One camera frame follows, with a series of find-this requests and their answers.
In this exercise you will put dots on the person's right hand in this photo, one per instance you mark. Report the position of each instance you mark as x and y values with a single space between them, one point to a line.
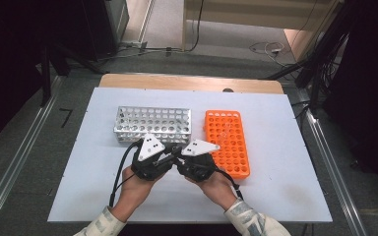
215 190

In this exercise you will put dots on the dark cabinet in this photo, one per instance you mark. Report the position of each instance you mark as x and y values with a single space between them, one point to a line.
106 26

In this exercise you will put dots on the silver metal test tube rack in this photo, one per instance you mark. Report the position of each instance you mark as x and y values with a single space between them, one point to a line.
151 123

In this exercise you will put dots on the black tripod stand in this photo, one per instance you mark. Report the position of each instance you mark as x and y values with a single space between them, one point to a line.
46 78

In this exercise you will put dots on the grey power strip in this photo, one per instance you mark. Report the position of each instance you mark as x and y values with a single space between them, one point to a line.
134 45

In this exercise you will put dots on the clear glass test tube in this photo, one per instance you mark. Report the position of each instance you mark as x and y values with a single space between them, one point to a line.
225 132

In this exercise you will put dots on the black metal stand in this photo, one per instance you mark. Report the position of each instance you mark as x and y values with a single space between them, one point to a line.
318 55

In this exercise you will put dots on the white table board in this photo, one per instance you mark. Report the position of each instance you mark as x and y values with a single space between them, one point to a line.
275 157

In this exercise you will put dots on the person's left hand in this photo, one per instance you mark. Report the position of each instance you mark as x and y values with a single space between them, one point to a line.
134 190

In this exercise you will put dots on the orange test tube rack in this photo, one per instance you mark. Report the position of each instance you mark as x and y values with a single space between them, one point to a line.
228 147

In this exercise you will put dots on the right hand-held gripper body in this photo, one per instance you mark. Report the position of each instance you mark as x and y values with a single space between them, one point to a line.
198 162

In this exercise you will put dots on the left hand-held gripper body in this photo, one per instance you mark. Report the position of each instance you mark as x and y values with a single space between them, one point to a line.
149 150

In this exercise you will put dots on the aluminium floor rail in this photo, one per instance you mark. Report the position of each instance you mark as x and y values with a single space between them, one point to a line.
331 164
16 157

